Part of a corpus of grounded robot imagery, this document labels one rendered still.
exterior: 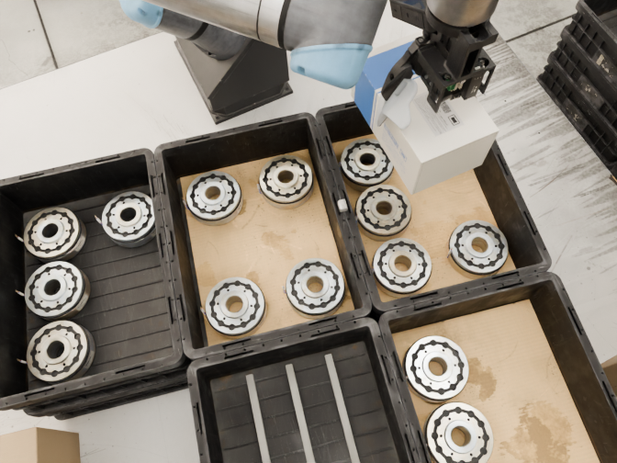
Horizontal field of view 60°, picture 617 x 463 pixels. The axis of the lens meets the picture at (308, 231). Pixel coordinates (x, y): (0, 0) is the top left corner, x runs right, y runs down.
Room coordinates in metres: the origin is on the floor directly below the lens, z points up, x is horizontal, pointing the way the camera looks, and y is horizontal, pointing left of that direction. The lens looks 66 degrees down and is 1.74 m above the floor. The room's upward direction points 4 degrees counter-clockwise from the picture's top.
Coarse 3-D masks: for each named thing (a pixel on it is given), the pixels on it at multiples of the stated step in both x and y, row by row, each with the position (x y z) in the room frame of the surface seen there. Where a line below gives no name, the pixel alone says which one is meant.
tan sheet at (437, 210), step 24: (336, 144) 0.59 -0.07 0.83; (360, 192) 0.48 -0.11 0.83; (408, 192) 0.47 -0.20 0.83; (432, 192) 0.47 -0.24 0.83; (456, 192) 0.46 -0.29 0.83; (480, 192) 0.46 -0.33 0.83; (432, 216) 0.42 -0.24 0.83; (456, 216) 0.41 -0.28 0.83; (480, 216) 0.41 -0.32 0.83; (432, 240) 0.37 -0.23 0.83; (432, 264) 0.32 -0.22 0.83; (504, 264) 0.31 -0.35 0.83; (432, 288) 0.28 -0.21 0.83
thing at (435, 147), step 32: (416, 32) 0.58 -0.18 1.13; (384, 64) 0.52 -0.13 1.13; (352, 96) 0.54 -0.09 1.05; (416, 96) 0.46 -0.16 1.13; (384, 128) 0.45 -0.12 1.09; (416, 128) 0.41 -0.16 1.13; (448, 128) 0.41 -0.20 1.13; (480, 128) 0.40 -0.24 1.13; (416, 160) 0.37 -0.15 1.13; (448, 160) 0.37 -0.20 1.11; (480, 160) 0.40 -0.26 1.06; (416, 192) 0.36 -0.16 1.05
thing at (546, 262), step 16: (320, 112) 0.60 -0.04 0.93; (336, 112) 0.60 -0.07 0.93; (320, 128) 0.57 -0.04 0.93; (496, 144) 0.50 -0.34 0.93; (336, 160) 0.50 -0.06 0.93; (496, 160) 0.47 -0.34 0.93; (336, 176) 0.46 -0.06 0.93; (512, 176) 0.44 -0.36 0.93; (512, 192) 0.41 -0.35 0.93; (352, 224) 0.37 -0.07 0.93; (528, 224) 0.34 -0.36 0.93; (544, 256) 0.29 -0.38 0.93; (368, 272) 0.29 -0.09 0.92; (512, 272) 0.26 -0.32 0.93; (528, 272) 0.26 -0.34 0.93; (368, 288) 0.26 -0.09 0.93; (448, 288) 0.25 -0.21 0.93; (464, 288) 0.24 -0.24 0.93; (384, 304) 0.23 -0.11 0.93; (400, 304) 0.23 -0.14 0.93
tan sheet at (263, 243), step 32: (256, 192) 0.50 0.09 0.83; (192, 224) 0.44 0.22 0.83; (224, 224) 0.43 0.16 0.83; (256, 224) 0.43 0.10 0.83; (288, 224) 0.42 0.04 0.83; (320, 224) 0.42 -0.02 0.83; (224, 256) 0.37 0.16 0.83; (256, 256) 0.36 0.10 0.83; (288, 256) 0.36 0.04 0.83; (320, 256) 0.35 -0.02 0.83; (320, 288) 0.29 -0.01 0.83; (288, 320) 0.24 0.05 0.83
